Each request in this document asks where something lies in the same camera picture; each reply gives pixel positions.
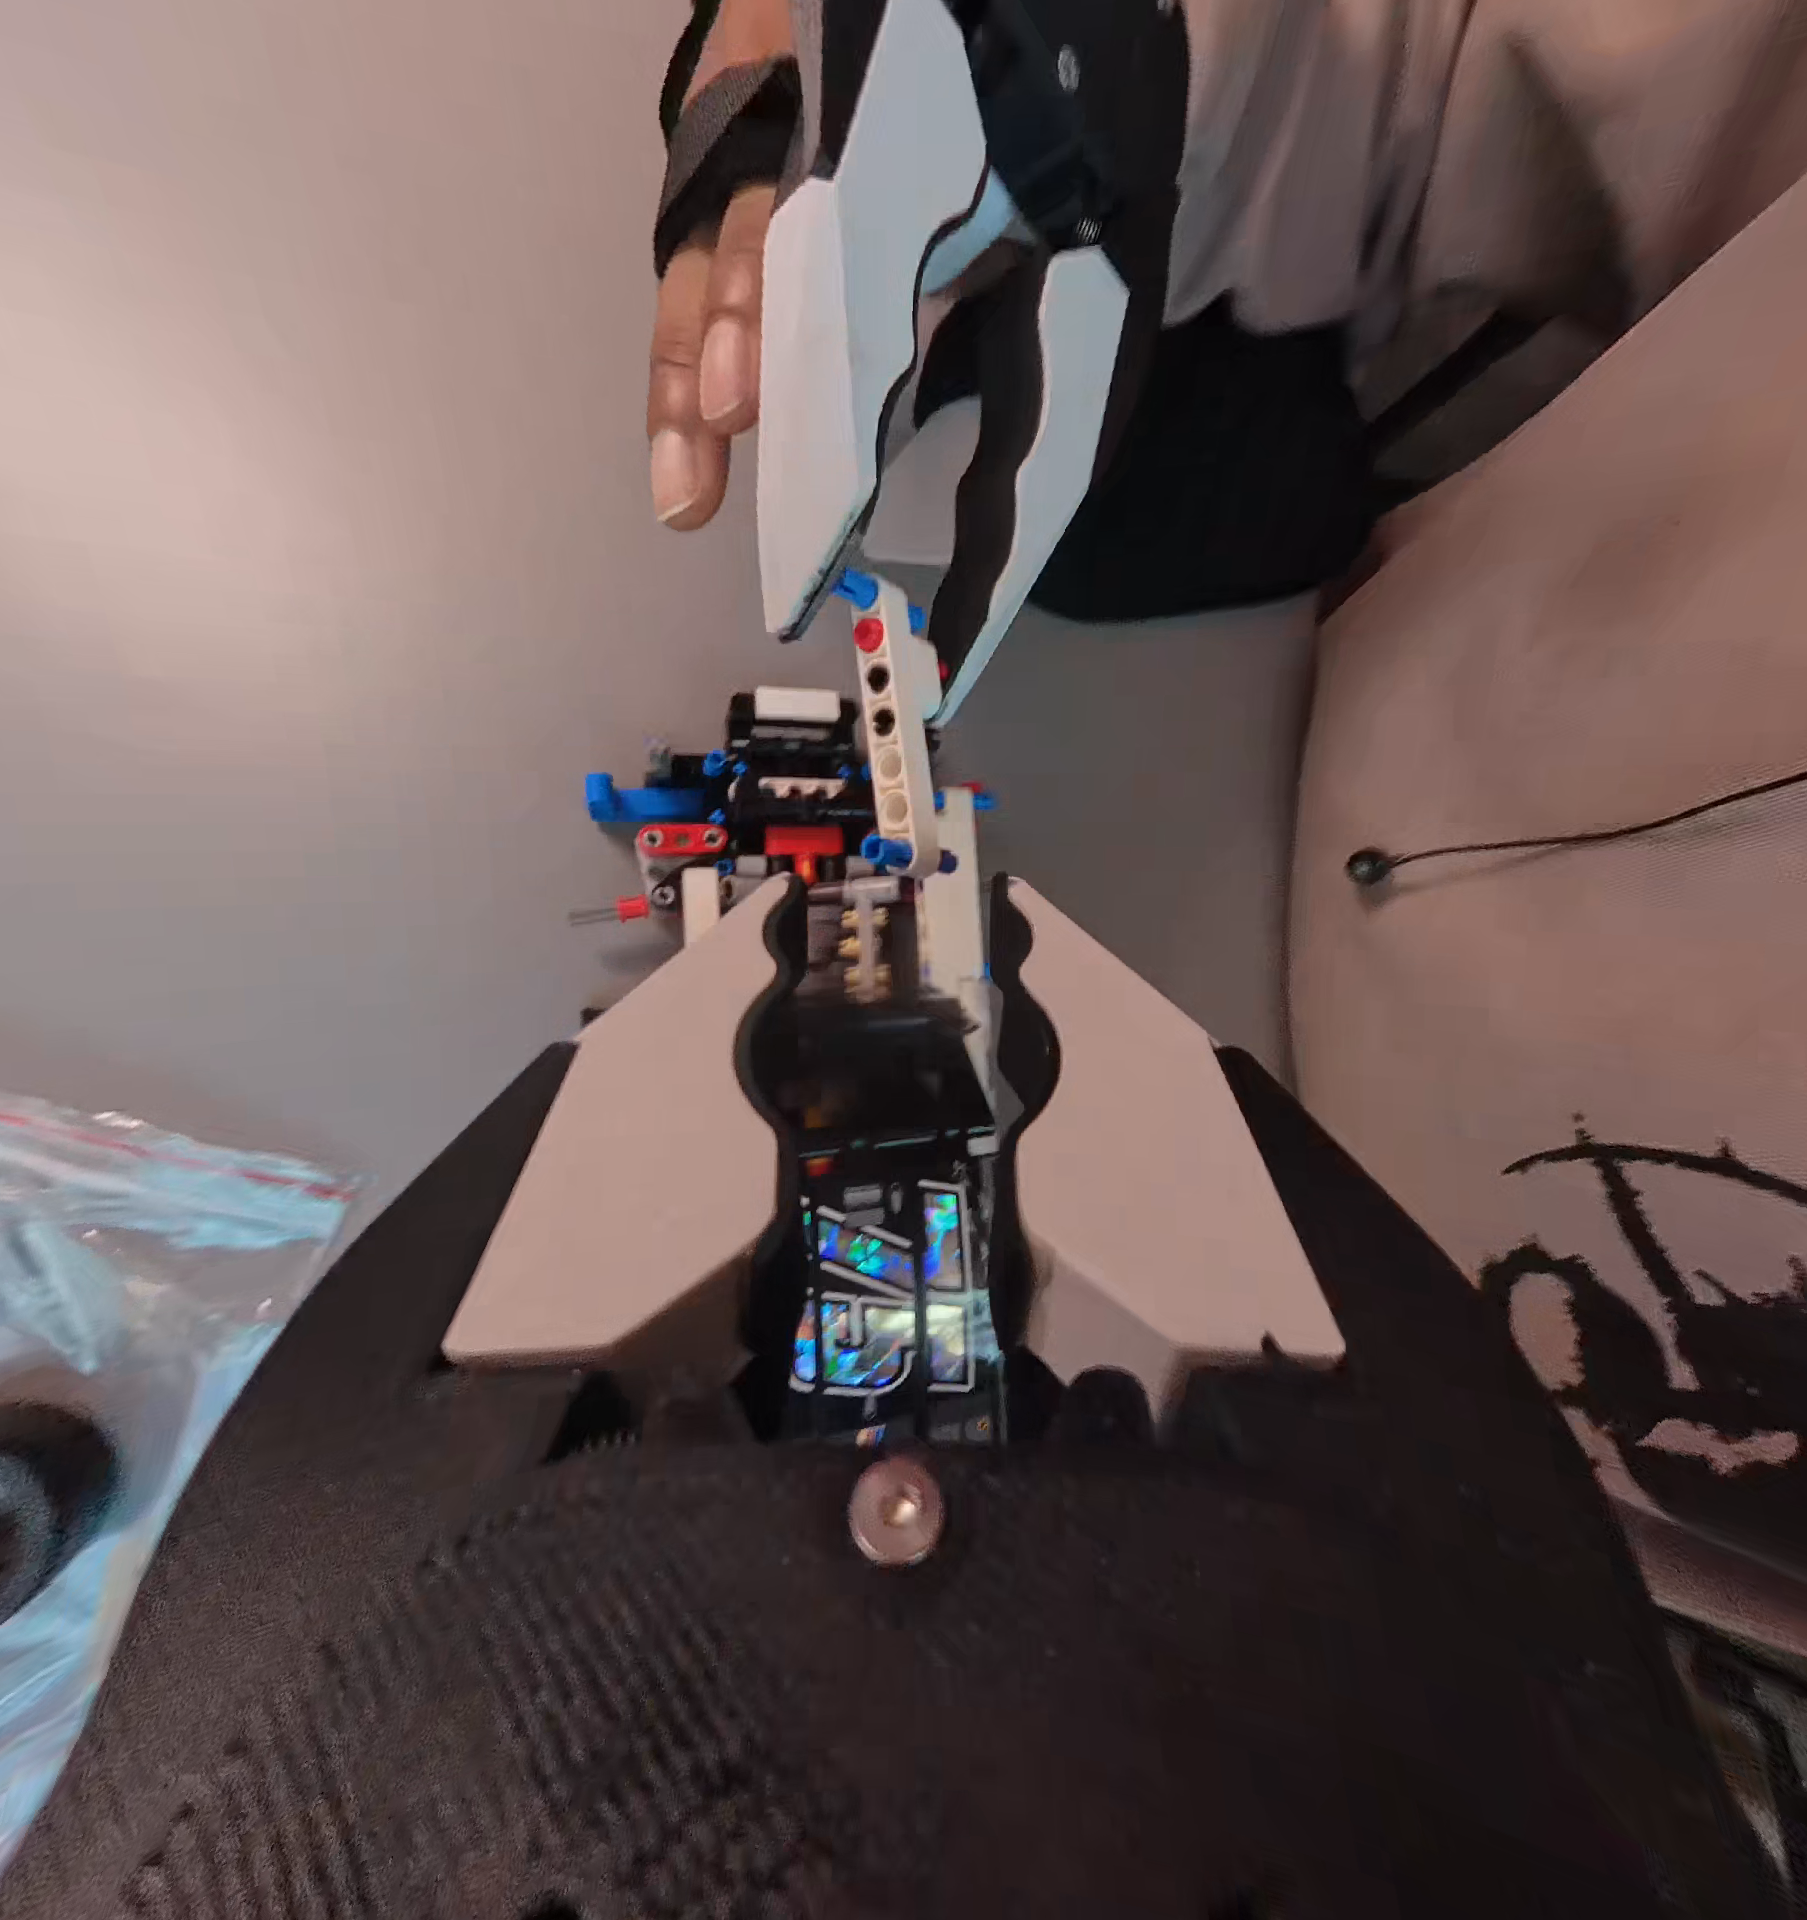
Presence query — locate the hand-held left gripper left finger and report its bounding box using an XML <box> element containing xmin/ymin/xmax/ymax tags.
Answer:
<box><xmin>442</xmin><ymin>874</ymin><xmax>813</xmax><ymax>1427</ymax></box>

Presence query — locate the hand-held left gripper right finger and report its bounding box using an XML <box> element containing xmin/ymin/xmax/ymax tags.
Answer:
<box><xmin>989</xmin><ymin>874</ymin><xmax>1346</xmax><ymax>1427</ymax></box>

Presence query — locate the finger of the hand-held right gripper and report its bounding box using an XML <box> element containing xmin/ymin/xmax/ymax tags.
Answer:
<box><xmin>757</xmin><ymin>0</ymin><xmax>1029</xmax><ymax>643</ymax></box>
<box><xmin>923</xmin><ymin>244</ymin><xmax>1136</xmax><ymax>728</ymax></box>

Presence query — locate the brick-built toy race car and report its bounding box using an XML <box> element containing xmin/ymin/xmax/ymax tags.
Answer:
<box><xmin>571</xmin><ymin>682</ymin><xmax>1061</xmax><ymax>1449</ymax></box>

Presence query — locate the white brick beam with pins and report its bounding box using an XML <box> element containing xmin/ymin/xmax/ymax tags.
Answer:
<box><xmin>835</xmin><ymin>571</ymin><xmax>948</xmax><ymax>874</ymax></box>

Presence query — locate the person's right forearm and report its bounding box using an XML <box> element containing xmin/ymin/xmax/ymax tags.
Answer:
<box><xmin>1166</xmin><ymin>0</ymin><xmax>1807</xmax><ymax>391</ymax></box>

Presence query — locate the grey desk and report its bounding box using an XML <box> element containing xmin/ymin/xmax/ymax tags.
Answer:
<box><xmin>0</xmin><ymin>0</ymin><xmax>1324</xmax><ymax>1501</ymax></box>

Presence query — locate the clear zip bag red seal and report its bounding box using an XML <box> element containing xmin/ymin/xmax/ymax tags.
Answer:
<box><xmin>0</xmin><ymin>1080</ymin><xmax>365</xmax><ymax>1907</ymax></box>

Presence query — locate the black rubber toy tyre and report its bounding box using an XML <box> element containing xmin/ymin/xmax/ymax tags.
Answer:
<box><xmin>0</xmin><ymin>1401</ymin><xmax>123</xmax><ymax>1651</ymax></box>

